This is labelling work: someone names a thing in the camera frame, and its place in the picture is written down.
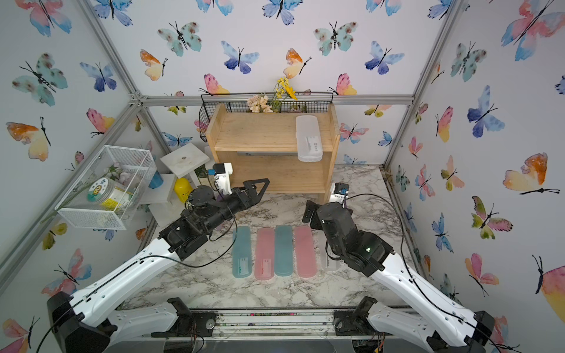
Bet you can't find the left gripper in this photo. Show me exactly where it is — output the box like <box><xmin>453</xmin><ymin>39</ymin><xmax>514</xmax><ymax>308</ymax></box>
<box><xmin>199</xmin><ymin>179</ymin><xmax>266</xmax><ymax>236</ymax></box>

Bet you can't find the teal pencil case shelf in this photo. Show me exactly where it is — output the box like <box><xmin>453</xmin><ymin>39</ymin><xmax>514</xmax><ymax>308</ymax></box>
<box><xmin>274</xmin><ymin>225</ymin><xmax>294</xmax><ymax>277</ymax></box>
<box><xmin>231</xmin><ymin>226</ymin><xmax>252</xmax><ymax>279</ymax></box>

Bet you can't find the pink pencil case shelf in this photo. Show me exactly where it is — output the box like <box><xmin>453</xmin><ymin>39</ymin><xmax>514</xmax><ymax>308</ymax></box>
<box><xmin>255</xmin><ymin>227</ymin><xmax>275</xmax><ymax>280</ymax></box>
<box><xmin>294</xmin><ymin>226</ymin><xmax>317</xmax><ymax>279</ymax></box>

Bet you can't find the pink pencil case top shelf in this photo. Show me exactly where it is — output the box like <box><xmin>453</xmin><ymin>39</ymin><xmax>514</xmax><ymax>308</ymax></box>
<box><xmin>255</xmin><ymin>227</ymin><xmax>275</xmax><ymax>280</ymax></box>

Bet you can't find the white pencil case top shelf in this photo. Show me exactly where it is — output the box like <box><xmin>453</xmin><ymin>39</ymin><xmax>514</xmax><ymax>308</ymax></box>
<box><xmin>296</xmin><ymin>116</ymin><xmax>323</xmax><ymax>163</ymax></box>

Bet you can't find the teal pencil case top shelf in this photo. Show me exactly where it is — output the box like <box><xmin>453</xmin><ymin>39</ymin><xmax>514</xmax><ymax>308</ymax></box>
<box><xmin>231</xmin><ymin>226</ymin><xmax>252</xmax><ymax>279</ymax></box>

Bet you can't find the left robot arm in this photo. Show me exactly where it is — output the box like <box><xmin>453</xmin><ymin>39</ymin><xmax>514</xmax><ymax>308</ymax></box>
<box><xmin>47</xmin><ymin>178</ymin><xmax>270</xmax><ymax>352</ymax></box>

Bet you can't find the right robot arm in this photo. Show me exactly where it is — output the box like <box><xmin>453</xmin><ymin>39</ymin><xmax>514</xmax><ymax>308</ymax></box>
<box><xmin>303</xmin><ymin>202</ymin><xmax>495</xmax><ymax>352</ymax></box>

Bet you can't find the wooden two-tier shelf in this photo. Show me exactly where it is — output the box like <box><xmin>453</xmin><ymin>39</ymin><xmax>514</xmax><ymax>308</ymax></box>
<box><xmin>206</xmin><ymin>104</ymin><xmax>340</xmax><ymax>202</ymax></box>

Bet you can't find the yellow bottle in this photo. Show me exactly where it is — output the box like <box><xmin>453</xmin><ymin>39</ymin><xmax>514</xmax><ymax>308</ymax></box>
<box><xmin>174</xmin><ymin>177</ymin><xmax>193</xmax><ymax>204</ymax></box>

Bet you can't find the small white stool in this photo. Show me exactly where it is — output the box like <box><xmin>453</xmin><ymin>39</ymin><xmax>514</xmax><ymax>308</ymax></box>
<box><xmin>160</xmin><ymin>143</ymin><xmax>210</xmax><ymax>187</ymax></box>

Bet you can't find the artificial flowers bunch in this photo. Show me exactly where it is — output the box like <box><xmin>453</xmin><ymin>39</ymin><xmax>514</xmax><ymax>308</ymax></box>
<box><xmin>247</xmin><ymin>76</ymin><xmax>298</xmax><ymax>113</ymax></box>

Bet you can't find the artificial flower stem in basket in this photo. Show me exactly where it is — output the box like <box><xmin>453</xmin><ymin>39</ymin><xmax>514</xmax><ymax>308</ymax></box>
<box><xmin>40</xmin><ymin>165</ymin><xmax>123</xmax><ymax>227</ymax></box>

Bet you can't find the clear jar with colourful label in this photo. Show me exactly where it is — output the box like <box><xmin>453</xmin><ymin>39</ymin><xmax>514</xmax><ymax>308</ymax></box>
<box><xmin>86</xmin><ymin>177</ymin><xmax>132</xmax><ymax>212</ymax></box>

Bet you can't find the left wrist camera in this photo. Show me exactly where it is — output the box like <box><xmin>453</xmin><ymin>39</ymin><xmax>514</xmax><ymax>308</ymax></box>
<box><xmin>209</xmin><ymin>163</ymin><xmax>233</xmax><ymax>196</ymax></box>

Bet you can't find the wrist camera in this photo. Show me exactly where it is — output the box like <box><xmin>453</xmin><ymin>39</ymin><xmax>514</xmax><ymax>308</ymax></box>
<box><xmin>328</xmin><ymin>182</ymin><xmax>350</xmax><ymax>206</ymax></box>
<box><xmin>209</xmin><ymin>163</ymin><xmax>233</xmax><ymax>196</ymax></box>

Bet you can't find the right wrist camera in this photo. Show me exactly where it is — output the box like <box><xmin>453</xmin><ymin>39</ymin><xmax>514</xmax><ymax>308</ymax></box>
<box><xmin>328</xmin><ymin>182</ymin><xmax>350</xmax><ymax>206</ymax></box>

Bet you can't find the black wire basket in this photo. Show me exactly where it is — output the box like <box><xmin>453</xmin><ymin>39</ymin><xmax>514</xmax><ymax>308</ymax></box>
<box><xmin>199</xmin><ymin>91</ymin><xmax>336</xmax><ymax>142</ymax></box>

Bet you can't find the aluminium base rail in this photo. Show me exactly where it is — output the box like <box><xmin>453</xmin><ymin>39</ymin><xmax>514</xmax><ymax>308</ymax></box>
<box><xmin>152</xmin><ymin>307</ymin><xmax>462</xmax><ymax>343</ymax></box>

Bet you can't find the white mesh wall basket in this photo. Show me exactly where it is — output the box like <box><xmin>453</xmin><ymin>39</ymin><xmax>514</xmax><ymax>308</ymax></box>
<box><xmin>55</xmin><ymin>145</ymin><xmax>157</xmax><ymax>230</ymax></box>

